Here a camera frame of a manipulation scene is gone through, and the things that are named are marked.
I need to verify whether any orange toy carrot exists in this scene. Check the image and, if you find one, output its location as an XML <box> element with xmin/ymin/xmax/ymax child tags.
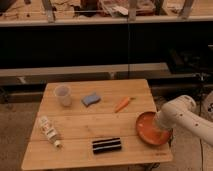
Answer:
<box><xmin>114</xmin><ymin>97</ymin><xmax>134</xmax><ymax>113</ymax></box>

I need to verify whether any white plastic bottle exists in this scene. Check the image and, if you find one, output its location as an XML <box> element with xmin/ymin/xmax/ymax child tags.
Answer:
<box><xmin>38</xmin><ymin>116</ymin><xmax>62</xmax><ymax>148</ymax></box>

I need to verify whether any black hanging cable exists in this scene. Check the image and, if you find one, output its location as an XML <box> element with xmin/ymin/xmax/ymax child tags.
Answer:
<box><xmin>126</xmin><ymin>18</ymin><xmax>132</xmax><ymax>80</ymax></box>

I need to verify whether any long metal shelf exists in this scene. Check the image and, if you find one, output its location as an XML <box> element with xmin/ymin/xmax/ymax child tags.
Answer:
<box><xmin>0</xmin><ymin>0</ymin><xmax>213</xmax><ymax>27</ymax></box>

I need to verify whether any orange ceramic bowl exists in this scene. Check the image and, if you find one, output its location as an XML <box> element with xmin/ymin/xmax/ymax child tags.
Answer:
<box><xmin>136</xmin><ymin>111</ymin><xmax>173</xmax><ymax>146</ymax></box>

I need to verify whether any blue sponge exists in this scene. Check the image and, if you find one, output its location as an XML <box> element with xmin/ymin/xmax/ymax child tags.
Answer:
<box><xmin>82</xmin><ymin>93</ymin><xmax>101</xmax><ymax>107</ymax></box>

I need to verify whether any wooden folding table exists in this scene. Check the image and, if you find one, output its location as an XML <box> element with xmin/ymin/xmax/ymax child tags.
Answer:
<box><xmin>22</xmin><ymin>79</ymin><xmax>172</xmax><ymax>171</ymax></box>

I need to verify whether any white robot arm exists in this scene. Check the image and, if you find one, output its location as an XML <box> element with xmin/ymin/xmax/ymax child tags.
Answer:
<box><xmin>154</xmin><ymin>95</ymin><xmax>213</xmax><ymax>146</ymax></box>

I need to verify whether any black white striped block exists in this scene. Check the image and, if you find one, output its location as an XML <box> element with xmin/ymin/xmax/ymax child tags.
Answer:
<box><xmin>92</xmin><ymin>137</ymin><xmax>122</xmax><ymax>154</ymax></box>

